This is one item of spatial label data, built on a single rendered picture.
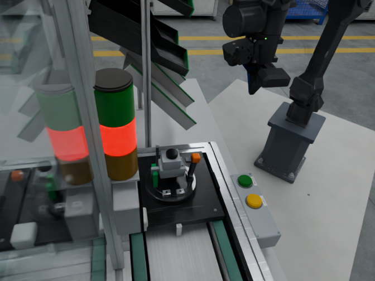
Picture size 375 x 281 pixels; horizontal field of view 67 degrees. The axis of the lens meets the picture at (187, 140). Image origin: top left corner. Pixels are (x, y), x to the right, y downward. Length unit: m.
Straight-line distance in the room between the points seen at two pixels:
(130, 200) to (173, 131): 0.72
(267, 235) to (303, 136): 0.32
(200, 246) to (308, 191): 0.45
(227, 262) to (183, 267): 0.10
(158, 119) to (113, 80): 0.85
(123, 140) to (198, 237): 0.46
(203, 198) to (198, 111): 0.56
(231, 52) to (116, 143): 0.34
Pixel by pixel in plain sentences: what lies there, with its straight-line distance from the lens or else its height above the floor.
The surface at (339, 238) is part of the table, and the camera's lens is 0.98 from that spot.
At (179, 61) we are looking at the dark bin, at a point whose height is 1.20.
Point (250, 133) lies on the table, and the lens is 1.19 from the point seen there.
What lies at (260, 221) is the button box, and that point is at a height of 0.96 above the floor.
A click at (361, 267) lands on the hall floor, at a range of 2.09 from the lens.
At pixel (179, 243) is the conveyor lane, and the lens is 0.76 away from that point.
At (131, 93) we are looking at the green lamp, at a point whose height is 1.40.
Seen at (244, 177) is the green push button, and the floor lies 0.97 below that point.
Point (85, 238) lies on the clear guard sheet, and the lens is 0.27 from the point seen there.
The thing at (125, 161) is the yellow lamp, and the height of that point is 1.30.
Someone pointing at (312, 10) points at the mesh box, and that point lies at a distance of 5.46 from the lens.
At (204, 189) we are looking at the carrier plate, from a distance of 0.80.
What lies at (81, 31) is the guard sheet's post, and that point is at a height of 1.48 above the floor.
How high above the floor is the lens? 1.59
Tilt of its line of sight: 42 degrees down
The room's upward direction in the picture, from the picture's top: 6 degrees clockwise
